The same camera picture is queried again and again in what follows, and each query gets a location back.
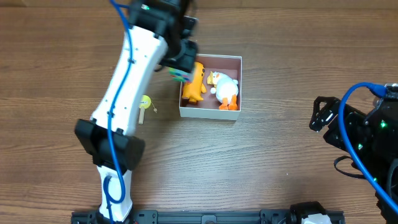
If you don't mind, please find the multicoloured puzzle cube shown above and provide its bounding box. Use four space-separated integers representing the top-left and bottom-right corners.
169 67 193 83

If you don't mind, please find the orange dinosaur toy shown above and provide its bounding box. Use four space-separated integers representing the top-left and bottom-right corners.
182 62 207 104

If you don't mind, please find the white plush duck toy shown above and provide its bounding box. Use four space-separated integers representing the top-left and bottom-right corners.
206 72 239 111

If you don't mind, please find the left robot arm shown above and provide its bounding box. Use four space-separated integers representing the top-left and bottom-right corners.
71 0 198 223

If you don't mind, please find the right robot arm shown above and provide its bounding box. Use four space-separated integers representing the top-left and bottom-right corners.
309 96 397 202

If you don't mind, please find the blue right cable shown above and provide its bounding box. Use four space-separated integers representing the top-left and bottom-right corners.
337 82 398 215

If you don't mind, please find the blue cable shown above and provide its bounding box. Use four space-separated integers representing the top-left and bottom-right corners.
337 82 398 215
102 0 134 224

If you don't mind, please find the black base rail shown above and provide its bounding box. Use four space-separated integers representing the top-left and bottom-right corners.
70 201 346 224

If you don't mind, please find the blue left cable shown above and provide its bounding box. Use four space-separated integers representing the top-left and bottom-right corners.
102 0 134 224

